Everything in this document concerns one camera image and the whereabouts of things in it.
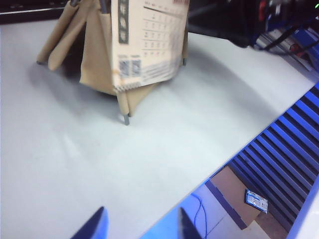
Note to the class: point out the white May calendar page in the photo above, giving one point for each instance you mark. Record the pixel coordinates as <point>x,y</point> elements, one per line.
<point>154,49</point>

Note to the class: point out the blue box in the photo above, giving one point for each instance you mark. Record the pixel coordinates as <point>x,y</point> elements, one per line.
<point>307,44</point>

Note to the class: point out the brown cardboard box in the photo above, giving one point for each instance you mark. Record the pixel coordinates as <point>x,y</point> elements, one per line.
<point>231,194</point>

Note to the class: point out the blue label sticker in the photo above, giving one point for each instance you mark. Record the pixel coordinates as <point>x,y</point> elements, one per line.
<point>256,201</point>

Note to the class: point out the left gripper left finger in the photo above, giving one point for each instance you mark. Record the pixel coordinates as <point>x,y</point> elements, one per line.
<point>96,226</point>

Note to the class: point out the beige canvas calendar stand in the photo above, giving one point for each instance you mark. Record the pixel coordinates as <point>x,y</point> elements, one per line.
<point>97,62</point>

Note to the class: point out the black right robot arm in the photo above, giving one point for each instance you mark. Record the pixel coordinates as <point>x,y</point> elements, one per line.
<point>224,20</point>

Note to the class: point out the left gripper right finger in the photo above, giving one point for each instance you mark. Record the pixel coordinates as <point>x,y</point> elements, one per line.
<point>185,226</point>

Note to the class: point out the black keyboard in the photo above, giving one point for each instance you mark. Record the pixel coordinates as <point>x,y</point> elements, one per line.
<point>25,10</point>

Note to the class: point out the blue slatted panel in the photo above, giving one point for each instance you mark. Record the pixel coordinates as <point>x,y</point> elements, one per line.
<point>286,149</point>

